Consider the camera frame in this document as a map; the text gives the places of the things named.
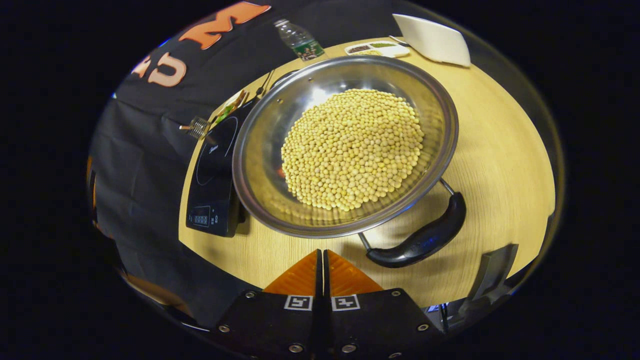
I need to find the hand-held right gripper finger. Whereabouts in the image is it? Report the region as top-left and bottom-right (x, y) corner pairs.
(210, 249), (326, 360)
(323, 249), (446, 360)

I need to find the black induction cooktop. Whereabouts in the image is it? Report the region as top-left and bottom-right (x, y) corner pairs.
(185, 96), (261, 238)

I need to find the steel pot with black handle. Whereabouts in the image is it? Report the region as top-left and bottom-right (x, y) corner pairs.
(231, 54), (467, 269)

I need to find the pile of yellow soybeans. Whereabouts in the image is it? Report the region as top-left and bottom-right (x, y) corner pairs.
(281, 88), (426, 212)

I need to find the sandwich on white plate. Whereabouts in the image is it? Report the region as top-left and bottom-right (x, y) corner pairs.
(212, 89), (249, 126)

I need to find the clear plastic water bottle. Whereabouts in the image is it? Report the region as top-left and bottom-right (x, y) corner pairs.
(273, 19), (326, 62)

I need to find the white divided bean dish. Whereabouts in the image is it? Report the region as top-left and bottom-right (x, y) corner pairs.
(345, 40), (411, 59)

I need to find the white toaster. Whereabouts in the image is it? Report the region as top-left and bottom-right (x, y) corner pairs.
(392, 13), (472, 68)

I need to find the metal wire holder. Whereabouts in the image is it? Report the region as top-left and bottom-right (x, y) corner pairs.
(179, 116), (211, 140)

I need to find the black power cable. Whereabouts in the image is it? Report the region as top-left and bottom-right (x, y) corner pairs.
(255, 69), (276, 97)

